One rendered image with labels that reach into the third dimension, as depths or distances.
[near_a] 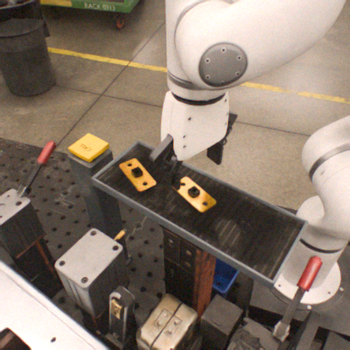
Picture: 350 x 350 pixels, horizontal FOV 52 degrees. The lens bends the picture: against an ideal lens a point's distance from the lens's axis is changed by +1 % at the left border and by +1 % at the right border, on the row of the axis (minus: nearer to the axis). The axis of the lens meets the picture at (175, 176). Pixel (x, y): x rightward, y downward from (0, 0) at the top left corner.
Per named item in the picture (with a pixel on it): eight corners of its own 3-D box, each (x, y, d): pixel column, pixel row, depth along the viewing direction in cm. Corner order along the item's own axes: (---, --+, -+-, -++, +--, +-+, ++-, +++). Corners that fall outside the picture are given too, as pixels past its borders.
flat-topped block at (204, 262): (163, 312, 95) (157, 206, 63) (180, 289, 100) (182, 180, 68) (195, 334, 91) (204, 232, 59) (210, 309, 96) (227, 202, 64)
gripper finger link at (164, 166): (168, 147, 54) (169, 178, 59) (151, 157, 52) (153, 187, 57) (181, 158, 52) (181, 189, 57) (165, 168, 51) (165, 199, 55)
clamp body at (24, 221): (21, 292, 99) (-34, 212, 74) (52, 263, 106) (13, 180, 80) (44, 312, 96) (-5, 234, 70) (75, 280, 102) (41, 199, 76)
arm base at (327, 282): (264, 234, 102) (275, 193, 88) (333, 243, 100) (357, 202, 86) (264, 298, 89) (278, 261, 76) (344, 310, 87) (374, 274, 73)
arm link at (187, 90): (204, 44, 50) (202, 63, 52) (154, 64, 46) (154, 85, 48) (248, 67, 45) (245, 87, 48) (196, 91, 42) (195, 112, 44)
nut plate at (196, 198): (171, 186, 65) (171, 182, 64) (186, 177, 67) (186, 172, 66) (202, 214, 61) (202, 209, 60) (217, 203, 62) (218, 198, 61)
